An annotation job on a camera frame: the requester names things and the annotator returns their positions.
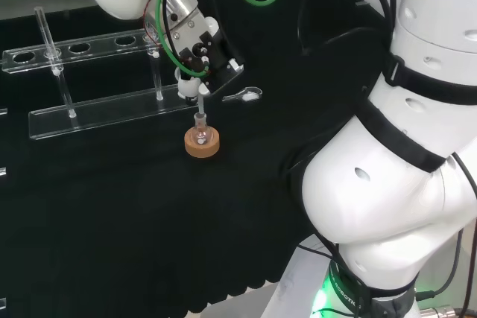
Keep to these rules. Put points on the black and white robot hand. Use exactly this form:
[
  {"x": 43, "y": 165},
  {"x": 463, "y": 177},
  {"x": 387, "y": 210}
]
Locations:
[{"x": 212, "y": 65}]

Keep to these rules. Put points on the glass weighing funnel with powder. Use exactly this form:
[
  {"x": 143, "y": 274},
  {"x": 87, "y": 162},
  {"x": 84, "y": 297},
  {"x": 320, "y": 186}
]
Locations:
[{"x": 249, "y": 96}]

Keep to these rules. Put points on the glass round-bottom flask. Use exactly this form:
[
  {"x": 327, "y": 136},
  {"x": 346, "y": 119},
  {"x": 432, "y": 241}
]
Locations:
[{"x": 201, "y": 132}]

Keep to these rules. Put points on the clear acrylic funnel stand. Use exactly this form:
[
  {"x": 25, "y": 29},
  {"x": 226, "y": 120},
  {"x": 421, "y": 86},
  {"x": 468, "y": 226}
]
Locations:
[{"x": 112, "y": 110}]

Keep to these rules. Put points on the black cloth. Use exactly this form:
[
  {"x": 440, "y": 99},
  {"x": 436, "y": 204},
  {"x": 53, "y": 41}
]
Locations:
[{"x": 112, "y": 221}]

